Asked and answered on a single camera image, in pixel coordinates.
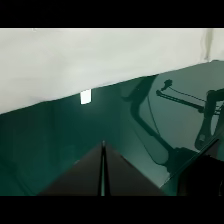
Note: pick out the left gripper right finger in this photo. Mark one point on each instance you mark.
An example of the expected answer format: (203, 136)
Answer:
(125, 180)

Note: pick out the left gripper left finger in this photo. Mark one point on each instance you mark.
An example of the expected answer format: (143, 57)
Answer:
(85, 180)

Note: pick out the white garment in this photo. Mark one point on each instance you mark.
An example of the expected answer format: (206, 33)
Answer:
(83, 56)

